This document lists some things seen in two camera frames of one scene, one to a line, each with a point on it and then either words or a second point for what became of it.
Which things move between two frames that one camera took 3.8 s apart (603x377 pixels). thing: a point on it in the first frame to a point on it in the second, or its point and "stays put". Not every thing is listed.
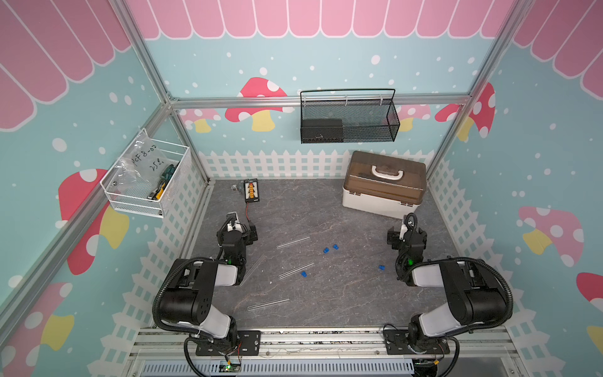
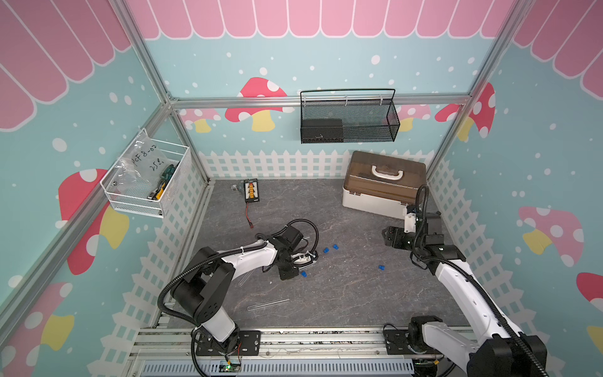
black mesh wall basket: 352,115 stays put
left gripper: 250,236 to 293,272
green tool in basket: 164,178 stays put
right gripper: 394,238 to 396,240
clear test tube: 252,269 stays put
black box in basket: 322,130 stays put
